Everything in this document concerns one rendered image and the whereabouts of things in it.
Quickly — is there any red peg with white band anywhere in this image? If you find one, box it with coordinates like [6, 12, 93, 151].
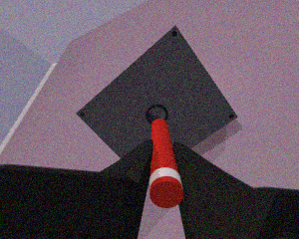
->
[149, 119, 183, 208]

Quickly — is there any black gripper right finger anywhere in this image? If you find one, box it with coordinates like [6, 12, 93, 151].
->
[172, 141, 299, 239]

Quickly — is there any grey sloped panel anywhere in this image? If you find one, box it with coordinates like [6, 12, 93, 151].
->
[76, 26, 238, 158]

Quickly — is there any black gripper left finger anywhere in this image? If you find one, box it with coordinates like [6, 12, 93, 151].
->
[0, 139, 153, 239]

